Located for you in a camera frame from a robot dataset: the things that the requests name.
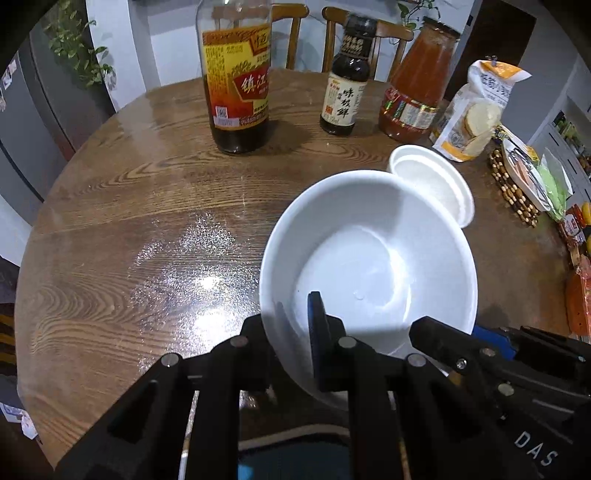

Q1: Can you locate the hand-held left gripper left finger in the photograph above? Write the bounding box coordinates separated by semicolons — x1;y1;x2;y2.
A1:
54;302;279;480

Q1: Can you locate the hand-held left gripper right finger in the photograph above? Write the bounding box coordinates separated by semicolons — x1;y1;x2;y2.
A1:
307;292;539;480

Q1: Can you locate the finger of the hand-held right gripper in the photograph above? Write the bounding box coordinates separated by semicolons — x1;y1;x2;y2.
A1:
409;316;519;400
471;324;591;371

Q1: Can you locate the medium deep white bowl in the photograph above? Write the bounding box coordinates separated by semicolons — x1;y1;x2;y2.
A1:
260;170;478;411

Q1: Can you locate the small shallow white bowl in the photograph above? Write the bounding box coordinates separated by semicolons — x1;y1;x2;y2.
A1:
389;144;475;229

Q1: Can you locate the orange packet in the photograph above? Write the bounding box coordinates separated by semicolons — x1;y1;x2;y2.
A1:
566;256;591;337

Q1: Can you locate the green packet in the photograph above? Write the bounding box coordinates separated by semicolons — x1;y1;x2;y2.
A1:
538;148;575;221

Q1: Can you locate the white oblong dish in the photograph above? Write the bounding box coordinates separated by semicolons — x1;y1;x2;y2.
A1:
502;138;552;213

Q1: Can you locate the bag of round crackers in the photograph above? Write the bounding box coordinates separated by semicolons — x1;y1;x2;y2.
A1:
431;58;532;163

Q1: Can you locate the small dark soy sauce bottle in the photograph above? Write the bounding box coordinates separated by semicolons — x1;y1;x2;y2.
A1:
320;14;378;137

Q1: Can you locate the tall vinegar bottle yellow label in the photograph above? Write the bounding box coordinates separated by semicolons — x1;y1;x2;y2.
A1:
195;0;273;155

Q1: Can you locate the red sauce glass bottle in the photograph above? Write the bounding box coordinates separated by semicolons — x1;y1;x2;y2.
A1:
379;16;461;143

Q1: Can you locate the dark door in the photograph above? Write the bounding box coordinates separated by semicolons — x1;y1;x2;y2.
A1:
443;0;522;100

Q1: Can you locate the grey refrigerator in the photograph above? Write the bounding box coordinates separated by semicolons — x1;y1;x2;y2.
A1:
0;28;116;208

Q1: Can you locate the green vine plant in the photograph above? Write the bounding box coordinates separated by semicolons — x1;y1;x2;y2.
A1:
44;0;116;88
399;0;439;44

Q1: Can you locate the group of fridge magnet photos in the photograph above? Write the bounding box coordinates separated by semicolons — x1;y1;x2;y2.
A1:
0;60;19;112

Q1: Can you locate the white wall shelf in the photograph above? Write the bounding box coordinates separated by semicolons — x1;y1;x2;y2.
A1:
526;60;591;176

